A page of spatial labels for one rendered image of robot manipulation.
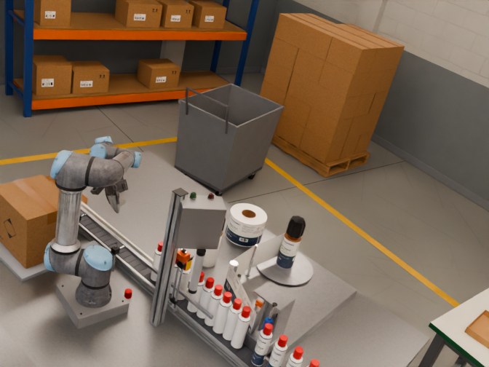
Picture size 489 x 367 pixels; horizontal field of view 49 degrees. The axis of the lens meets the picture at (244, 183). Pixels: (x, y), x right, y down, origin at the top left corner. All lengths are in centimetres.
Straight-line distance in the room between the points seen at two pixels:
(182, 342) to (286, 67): 405
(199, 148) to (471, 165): 317
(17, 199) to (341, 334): 159
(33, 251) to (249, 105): 316
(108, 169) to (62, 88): 398
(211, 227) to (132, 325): 61
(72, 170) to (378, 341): 158
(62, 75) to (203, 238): 411
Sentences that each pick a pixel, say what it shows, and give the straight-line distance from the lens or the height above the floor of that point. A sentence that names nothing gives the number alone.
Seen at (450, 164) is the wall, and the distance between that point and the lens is 657.
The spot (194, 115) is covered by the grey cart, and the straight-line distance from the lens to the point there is 463.
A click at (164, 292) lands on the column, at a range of 227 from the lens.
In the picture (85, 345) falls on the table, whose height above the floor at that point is 83.
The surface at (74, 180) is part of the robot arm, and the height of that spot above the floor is 145.
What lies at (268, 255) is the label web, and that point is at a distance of 272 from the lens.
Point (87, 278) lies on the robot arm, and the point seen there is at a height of 102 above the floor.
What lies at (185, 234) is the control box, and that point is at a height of 135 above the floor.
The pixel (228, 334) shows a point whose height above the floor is 92.
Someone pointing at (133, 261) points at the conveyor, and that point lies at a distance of 263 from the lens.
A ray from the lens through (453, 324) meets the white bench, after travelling 308.
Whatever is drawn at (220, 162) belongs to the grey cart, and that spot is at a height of 41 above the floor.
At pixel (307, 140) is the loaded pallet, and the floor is 28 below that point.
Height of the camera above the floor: 255
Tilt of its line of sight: 29 degrees down
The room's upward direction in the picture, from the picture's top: 14 degrees clockwise
